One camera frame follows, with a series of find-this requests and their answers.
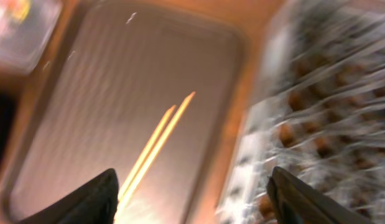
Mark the wooden chopstick left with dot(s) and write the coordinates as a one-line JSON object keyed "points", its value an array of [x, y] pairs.
{"points": [[145, 152]]}

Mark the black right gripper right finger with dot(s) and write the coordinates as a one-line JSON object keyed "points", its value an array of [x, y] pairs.
{"points": [[294, 201]]}

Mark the brown serving tray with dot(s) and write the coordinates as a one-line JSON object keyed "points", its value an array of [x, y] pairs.
{"points": [[121, 65]]}

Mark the grey dishwasher rack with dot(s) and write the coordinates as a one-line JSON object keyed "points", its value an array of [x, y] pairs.
{"points": [[317, 111]]}

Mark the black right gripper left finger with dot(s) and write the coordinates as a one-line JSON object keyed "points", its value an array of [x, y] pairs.
{"points": [[93, 203]]}

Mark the clear plastic waste bin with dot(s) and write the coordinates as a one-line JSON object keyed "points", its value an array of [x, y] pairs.
{"points": [[25, 29]]}

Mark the wooden chopstick right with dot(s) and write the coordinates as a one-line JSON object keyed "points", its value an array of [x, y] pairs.
{"points": [[158, 145]]}

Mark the wooden chopstick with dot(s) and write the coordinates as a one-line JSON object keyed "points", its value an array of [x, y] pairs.
{"points": [[158, 145], [145, 152]]}

